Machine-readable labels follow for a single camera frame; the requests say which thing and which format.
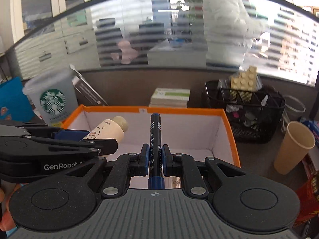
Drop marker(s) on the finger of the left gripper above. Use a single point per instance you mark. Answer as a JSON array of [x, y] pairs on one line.
[[21, 129], [104, 146]]

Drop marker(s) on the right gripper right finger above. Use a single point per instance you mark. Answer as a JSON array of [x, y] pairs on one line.
[[184, 166]]

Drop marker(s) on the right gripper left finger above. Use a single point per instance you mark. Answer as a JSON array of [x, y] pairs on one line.
[[123, 169]]

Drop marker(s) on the cream lotion bottle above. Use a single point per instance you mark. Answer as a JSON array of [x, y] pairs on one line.
[[109, 129]]

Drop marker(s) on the black marker pen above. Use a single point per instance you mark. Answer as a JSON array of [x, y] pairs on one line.
[[156, 180]]

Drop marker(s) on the operator left hand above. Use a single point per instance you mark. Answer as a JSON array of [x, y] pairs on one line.
[[7, 222]]

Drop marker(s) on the blue paper bag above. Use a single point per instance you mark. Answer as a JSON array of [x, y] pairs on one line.
[[14, 103]]

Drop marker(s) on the orange cardboard box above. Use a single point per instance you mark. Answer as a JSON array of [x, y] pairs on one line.
[[205, 134]]

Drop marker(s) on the Starbucks plastic cup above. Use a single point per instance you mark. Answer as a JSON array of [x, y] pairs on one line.
[[53, 95]]

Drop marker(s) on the grey open carton box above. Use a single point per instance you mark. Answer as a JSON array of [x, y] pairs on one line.
[[85, 89]]

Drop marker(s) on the stack of green-white boxes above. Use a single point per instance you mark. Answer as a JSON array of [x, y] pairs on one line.
[[170, 97]]

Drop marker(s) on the black mesh desk organizer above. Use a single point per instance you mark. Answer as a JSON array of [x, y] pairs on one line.
[[253, 116]]

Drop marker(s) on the beige building block plate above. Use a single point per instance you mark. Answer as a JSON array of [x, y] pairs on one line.
[[245, 80]]

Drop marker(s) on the brown paper cup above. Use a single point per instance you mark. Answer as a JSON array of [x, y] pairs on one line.
[[297, 142]]

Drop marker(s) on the white storage cabinet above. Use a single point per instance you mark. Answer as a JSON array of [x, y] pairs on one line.
[[20, 17]]

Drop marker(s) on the red drink can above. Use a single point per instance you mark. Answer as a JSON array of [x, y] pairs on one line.
[[308, 197]]

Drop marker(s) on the glass desk partition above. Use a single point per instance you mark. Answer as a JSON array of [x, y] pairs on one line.
[[277, 37]]

